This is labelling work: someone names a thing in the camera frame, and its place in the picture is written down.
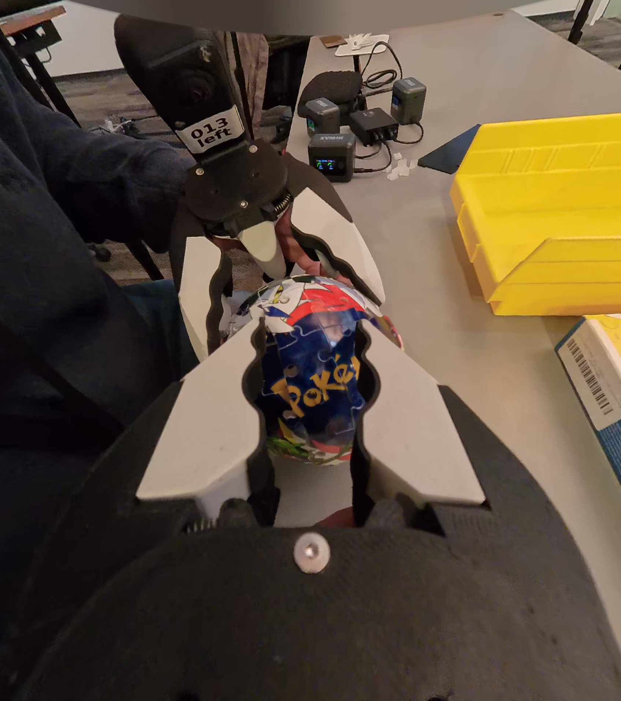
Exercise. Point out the person in dark jacket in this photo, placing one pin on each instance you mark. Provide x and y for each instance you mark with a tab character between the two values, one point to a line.
14	328

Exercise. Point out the yellow plastic bin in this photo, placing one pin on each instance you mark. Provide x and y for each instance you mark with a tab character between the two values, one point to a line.
562	219

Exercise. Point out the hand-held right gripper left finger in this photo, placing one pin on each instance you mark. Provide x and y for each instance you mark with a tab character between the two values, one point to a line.
201	427

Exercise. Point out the black battery charger lit display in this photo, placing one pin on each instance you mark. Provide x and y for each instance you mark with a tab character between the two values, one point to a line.
331	156

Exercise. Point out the white plastic part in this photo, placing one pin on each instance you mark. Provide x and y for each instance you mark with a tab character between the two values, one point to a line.
362	42

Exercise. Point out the small brown card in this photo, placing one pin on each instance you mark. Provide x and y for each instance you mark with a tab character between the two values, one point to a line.
333	41

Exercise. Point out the black rough gripper housing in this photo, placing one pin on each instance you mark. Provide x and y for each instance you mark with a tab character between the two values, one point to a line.
329	90

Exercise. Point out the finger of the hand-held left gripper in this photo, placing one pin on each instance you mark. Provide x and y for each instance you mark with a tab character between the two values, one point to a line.
338	230
195	285

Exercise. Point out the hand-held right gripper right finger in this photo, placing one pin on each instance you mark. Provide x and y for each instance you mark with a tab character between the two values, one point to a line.
414	438

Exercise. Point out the person's left hand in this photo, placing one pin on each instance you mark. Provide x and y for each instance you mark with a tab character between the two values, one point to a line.
297	252

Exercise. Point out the dark blue flat mat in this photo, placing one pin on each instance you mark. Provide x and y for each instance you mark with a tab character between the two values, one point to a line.
447	150

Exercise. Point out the person's blue jeans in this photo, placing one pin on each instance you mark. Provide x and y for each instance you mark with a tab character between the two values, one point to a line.
162	328

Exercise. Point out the small white plastic pieces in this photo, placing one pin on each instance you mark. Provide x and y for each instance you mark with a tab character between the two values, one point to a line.
401	167

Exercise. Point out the wooden desk with black legs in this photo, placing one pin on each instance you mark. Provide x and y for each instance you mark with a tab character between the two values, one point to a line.
31	19

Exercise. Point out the patterned hanging cloth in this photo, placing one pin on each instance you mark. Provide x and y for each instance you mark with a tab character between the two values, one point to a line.
250	71

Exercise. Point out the person's left forearm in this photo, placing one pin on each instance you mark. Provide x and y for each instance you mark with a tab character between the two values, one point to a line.
124	186

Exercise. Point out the colourful puzzle ball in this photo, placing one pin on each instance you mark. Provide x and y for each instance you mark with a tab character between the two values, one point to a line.
316	383

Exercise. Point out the black charging hub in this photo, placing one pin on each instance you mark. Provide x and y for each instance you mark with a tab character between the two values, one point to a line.
373	126

